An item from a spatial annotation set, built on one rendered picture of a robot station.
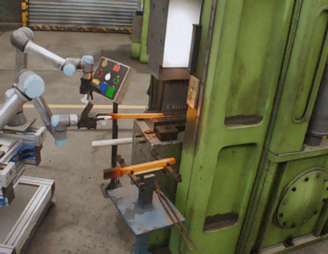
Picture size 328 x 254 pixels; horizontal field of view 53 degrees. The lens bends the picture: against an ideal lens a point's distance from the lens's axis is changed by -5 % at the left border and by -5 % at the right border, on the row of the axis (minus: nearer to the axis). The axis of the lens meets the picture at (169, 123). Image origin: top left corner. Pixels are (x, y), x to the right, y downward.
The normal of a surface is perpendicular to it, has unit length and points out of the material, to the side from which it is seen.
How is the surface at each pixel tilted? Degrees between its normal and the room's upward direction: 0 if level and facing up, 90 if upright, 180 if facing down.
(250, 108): 89
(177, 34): 90
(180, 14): 90
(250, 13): 89
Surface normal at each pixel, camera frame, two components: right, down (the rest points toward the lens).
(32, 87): 0.70, 0.29
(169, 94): 0.38, 0.43
